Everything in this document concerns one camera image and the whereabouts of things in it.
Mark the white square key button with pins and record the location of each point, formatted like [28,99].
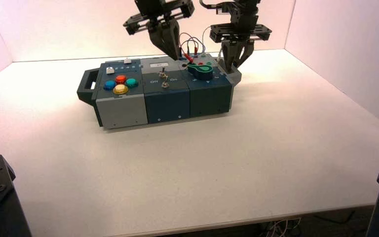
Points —
[110,70]

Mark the blue round push button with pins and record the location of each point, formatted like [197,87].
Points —
[109,85]

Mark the white paper label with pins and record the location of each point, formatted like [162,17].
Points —
[158,64]

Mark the green rotary dial knob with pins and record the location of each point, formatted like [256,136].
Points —
[203,71]

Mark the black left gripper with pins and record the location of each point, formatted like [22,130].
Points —
[163,9]

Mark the yellow round push button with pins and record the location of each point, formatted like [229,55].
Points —
[120,89]

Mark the metal toggle switch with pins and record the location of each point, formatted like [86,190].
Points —
[164,72]
[165,85]

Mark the white slider knob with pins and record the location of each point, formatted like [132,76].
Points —
[127,60]

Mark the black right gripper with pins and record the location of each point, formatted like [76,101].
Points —
[243,19]

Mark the grey and teal control box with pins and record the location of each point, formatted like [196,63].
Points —
[166,101]

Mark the red round push button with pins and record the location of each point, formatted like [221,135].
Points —
[121,79]

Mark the green round push button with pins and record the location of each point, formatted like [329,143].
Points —
[132,82]

